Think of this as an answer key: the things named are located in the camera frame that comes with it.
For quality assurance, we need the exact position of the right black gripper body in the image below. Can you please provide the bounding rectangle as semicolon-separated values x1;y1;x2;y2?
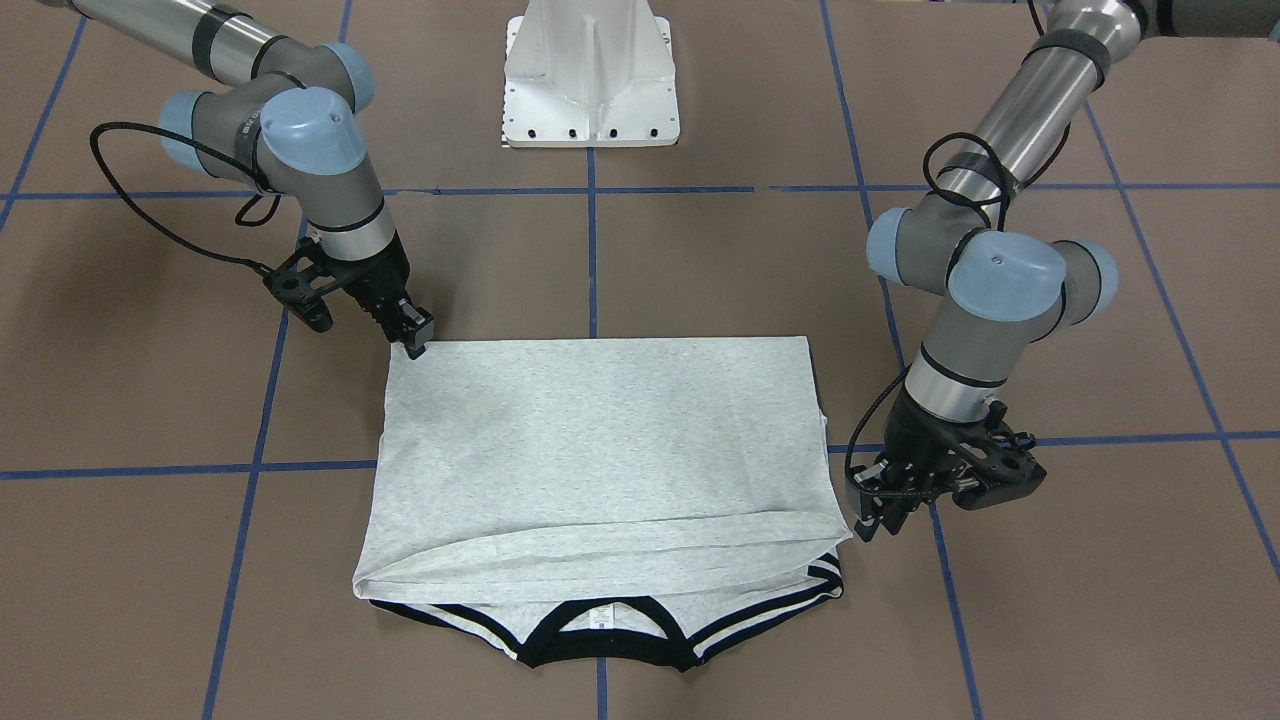
264;234;413;334

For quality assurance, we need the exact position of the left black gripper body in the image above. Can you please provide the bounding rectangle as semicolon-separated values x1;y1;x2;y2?
860;389;1047;527

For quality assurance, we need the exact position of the grey cartoon print t-shirt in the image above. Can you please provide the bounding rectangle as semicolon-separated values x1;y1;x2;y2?
352;336;850;671

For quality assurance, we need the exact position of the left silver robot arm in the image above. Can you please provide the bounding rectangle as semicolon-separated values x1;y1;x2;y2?
844;1;1277;542

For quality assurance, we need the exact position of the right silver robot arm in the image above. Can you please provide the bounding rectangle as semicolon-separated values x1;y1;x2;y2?
67;1;434;359

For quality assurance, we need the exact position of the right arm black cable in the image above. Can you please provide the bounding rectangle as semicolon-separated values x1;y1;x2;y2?
88;122;285;275

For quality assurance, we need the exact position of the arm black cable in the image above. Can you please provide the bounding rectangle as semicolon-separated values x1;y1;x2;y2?
88;122;285;275
844;132;1019;501

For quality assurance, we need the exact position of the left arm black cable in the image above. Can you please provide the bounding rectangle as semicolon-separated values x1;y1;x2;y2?
844;132;1019;501

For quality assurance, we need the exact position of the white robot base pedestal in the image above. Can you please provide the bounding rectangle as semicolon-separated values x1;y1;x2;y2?
500;1;681;149

